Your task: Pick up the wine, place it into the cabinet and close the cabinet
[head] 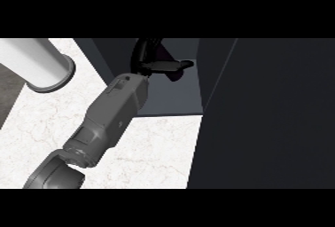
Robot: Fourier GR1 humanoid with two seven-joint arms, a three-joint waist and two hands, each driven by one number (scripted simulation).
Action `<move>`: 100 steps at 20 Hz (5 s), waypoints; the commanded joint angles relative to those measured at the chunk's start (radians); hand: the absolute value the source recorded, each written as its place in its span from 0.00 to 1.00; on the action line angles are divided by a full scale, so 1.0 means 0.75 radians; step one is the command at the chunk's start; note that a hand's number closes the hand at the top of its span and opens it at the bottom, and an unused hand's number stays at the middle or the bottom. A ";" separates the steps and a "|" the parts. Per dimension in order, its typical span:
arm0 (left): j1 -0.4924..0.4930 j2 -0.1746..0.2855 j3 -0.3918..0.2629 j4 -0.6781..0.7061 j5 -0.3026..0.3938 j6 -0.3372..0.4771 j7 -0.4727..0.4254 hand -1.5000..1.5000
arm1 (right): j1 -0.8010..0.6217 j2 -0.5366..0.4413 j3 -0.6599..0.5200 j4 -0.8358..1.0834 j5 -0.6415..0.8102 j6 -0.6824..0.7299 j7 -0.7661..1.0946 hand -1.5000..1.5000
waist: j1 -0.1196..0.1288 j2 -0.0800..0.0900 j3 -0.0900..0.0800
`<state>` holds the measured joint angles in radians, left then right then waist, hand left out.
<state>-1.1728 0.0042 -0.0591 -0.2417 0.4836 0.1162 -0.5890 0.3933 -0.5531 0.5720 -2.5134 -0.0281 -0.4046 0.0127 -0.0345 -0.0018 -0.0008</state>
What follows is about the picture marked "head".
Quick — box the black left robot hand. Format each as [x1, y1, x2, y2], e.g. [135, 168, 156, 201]
[131, 37, 197, 79]

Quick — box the dark grey cabinet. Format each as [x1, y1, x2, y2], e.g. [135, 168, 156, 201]
[75, 37, 240, 118]

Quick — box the dark grey cabinet door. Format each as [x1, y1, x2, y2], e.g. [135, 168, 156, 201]
[187, 37, 335, 190]

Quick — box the white cylinder with grey rim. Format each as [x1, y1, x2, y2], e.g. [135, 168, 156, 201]
[0, 37, 77, 94]

